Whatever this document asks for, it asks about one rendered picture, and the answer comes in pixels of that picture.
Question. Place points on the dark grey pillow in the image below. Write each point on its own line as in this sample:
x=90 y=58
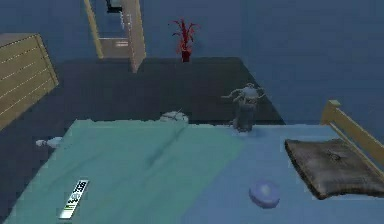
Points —
x=333 y=168

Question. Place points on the wooden chest of drawers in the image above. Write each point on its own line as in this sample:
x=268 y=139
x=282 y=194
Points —
x=21 y=75

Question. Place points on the white round object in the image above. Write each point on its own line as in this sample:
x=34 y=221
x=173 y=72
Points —
x=174 y=116

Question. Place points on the white remote control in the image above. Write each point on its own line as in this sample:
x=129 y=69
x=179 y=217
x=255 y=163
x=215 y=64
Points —
x=74 y=199

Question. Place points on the wooden room door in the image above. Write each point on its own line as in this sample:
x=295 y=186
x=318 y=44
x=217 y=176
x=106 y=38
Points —
x=135 y=31

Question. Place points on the white small object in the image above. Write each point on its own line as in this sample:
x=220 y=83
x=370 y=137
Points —
x=50 y=142

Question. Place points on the red house plant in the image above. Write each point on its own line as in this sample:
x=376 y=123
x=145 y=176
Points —
x=185 y=40

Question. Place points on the blue and green bed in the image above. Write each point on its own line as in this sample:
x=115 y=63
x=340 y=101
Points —
x=173 y=173

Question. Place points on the grey potted house plant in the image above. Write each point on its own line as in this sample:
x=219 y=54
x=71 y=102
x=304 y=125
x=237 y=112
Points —
x=245 y=106

